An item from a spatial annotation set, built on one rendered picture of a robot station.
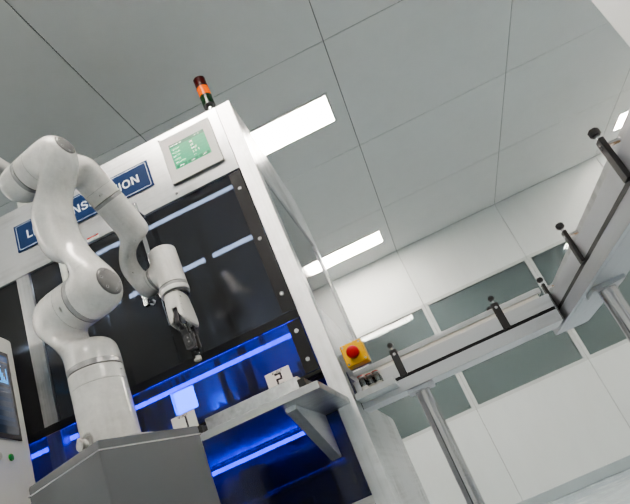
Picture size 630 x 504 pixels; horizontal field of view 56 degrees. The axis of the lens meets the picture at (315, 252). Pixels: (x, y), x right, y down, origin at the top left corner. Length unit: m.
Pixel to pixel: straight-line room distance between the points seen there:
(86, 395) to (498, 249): 5.84
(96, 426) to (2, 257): 1.38
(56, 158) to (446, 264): 5.57
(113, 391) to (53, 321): 0.23
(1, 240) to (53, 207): 1.10
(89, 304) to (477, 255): 5.71
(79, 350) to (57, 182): 0.43
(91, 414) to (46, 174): 0.59
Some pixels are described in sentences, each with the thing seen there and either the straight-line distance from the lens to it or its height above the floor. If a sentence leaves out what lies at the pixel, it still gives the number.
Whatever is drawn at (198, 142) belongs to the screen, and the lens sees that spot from 2.31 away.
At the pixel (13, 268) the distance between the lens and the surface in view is 2.54.
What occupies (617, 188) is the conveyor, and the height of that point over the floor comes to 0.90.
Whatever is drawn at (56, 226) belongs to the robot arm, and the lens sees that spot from 1.52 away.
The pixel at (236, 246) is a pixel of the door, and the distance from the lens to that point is 2.09.
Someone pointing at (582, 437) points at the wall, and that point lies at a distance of 6.50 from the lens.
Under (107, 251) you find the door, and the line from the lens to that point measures 2.33.
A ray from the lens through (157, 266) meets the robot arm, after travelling 1.77.
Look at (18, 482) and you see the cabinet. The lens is 2.14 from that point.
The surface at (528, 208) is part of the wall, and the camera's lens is 7.00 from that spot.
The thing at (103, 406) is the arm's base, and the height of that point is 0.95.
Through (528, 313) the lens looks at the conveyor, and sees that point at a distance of 1.98.
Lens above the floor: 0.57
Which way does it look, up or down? 24 degrees up
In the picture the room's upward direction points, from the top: 24 degrees counter-clockwise
